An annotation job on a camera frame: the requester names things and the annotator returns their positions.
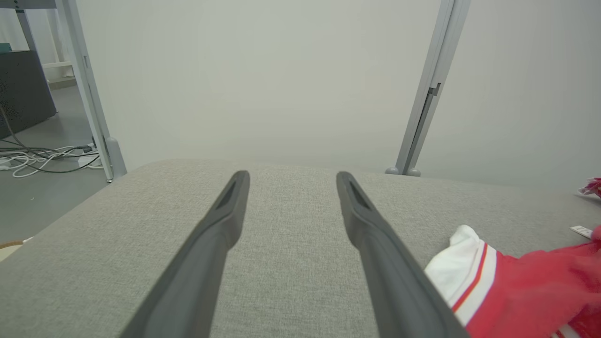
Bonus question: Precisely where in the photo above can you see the grey metal table frame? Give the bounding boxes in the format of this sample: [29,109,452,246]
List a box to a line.
[0,0,58,52]

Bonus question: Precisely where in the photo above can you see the white shelf rack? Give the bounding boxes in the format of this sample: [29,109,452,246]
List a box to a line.
[40,0,77,86]

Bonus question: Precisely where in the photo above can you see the red white basketball jersey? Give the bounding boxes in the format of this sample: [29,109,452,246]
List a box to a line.
[424,224,601,338]

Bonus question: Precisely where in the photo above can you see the grey metal partition post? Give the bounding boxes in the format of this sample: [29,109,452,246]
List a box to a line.
[56,0,128,183]
[385,0,472,177]

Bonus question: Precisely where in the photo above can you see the white floor cable bundle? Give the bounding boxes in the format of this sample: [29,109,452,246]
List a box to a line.
[0,143,102,179]

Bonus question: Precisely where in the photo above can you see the dark grey cabinet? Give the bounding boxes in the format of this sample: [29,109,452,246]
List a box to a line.
[0,49,58,139]

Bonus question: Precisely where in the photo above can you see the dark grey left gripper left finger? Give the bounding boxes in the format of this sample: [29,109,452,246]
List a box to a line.
[120,170,251,338]

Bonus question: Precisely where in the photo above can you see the black floor cable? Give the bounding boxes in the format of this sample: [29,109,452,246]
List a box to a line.
[0,101,102,174]

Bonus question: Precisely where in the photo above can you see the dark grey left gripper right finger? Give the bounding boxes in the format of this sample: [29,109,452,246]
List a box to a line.
[336,171,470,338]

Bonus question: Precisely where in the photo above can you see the beige curved board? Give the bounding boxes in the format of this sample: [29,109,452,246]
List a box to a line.
[0,237,34,262]

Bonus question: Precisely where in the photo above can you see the red shorts with white stripe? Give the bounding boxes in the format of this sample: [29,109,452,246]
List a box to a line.
[578,177,601,200]

